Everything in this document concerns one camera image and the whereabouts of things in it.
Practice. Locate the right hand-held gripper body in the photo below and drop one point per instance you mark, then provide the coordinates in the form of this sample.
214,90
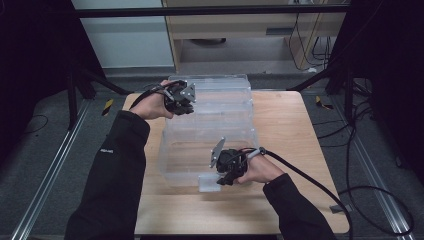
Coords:
231,161

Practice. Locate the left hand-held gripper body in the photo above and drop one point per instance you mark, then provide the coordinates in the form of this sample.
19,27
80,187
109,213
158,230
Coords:
181,93

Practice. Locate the clear plastic storage box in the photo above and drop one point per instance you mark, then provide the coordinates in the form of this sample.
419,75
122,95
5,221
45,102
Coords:
216,116

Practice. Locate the person's right hand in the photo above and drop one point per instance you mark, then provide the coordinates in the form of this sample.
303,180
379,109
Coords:
261,171

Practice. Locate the person's left hand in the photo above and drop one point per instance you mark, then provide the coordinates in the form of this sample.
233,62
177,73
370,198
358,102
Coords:
151,105

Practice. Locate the white cabinet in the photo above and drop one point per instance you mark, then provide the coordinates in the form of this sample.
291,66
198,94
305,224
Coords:
126,43

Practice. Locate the black horizontal bar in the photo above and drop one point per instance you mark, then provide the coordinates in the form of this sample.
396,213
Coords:
200,11

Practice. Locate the wooden desk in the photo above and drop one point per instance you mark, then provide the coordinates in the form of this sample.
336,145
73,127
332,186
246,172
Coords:
233,23

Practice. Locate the black metal stand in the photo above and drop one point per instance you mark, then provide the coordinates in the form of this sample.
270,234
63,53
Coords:
348,96
71,100

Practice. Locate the grey tape piece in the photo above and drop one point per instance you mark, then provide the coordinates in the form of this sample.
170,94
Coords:
340,208

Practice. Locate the black curtain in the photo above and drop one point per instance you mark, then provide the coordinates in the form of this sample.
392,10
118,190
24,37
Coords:
393,66
33,50

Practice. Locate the metal floor rail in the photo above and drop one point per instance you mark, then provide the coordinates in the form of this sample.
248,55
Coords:
50,173
376,173

